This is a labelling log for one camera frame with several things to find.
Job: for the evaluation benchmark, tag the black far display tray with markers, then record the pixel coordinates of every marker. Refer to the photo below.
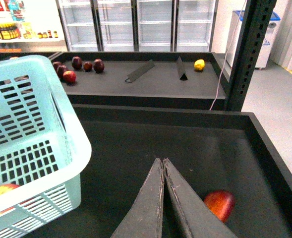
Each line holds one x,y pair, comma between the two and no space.
159,87

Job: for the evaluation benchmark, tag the black triangular divider bar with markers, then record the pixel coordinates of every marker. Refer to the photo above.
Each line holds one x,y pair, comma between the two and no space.
181,70

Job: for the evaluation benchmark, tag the yellow lemon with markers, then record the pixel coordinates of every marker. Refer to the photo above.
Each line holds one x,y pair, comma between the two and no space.
199,65

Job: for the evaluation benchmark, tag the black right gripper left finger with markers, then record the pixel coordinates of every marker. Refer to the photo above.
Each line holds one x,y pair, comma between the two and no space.
145,217

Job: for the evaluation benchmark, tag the small dark red apple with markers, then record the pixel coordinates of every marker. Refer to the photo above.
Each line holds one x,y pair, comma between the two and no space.
87,66

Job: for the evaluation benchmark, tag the black perforated rack post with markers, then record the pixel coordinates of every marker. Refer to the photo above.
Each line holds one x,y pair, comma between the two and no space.
254,26

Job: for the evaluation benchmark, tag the black near display tray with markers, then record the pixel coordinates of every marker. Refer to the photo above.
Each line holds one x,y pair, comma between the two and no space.
211,150

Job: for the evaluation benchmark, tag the dark red apple right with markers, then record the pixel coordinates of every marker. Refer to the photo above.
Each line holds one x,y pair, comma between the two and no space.
98,66

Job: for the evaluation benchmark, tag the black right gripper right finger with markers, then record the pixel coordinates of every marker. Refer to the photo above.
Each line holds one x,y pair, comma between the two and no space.
194,218

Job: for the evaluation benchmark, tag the dark red apple middle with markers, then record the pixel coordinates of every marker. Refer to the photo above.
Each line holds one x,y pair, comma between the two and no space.
61,69

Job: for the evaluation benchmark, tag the dark red apple tall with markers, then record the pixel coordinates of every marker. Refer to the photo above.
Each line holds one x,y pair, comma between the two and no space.
76,63

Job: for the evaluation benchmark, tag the red orange mango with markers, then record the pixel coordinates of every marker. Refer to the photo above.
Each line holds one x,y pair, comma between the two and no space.
221,203

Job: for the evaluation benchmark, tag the red yellow apple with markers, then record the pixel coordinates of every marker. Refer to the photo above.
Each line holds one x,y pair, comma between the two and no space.
4,189

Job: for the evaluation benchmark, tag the white grocery shelf with jars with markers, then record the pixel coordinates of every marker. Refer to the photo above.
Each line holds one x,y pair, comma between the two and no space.
31,26

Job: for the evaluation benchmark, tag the bright red apple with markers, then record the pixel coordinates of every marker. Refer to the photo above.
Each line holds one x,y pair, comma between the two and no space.
69,76

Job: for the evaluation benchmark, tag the light blue plastic basket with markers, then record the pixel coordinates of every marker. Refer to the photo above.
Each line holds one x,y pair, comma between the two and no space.
43,146

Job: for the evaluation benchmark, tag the dark red apple behind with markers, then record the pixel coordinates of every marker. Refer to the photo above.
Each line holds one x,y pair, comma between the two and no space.
56,64

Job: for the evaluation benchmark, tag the flat black divider bar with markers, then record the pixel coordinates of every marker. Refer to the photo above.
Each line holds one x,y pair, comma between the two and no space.
140,71

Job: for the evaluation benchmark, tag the black display tray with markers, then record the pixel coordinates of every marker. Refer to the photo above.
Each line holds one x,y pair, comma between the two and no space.
211,150
159,87

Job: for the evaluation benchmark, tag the glass door refrigerator row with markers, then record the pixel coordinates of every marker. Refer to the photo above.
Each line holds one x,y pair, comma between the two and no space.
138,25

